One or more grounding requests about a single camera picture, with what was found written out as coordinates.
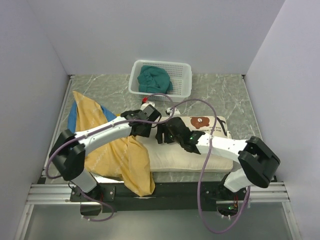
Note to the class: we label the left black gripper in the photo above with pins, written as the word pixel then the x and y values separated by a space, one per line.
pixel 146 133

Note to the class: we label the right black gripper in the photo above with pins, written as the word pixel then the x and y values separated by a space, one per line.
pixel 163 128

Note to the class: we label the blue yellow Pikachu pillowcase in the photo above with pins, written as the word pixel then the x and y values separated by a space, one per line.
pixel 124 158

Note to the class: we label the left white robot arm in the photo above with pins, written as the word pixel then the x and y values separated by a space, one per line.
pixel 70 150

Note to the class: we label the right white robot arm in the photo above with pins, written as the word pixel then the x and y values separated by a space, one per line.
pixel 258 162

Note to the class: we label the green cloth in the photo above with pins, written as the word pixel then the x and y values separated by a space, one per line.
pixel 153 80

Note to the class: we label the white plastic basket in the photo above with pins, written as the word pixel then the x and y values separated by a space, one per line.
pixel 171 78

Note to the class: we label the black base bar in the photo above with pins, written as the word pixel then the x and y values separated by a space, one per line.
pixel 168 196

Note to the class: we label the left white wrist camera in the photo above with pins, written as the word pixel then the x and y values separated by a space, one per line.
pixel 145 102

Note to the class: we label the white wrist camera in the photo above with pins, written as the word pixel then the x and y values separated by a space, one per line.
pixel 172 112
pixel 145 102

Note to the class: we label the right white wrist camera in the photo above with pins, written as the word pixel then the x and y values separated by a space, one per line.
pixel 172 112

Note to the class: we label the aluminium frame rail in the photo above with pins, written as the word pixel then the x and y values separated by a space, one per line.
pixel 48 194

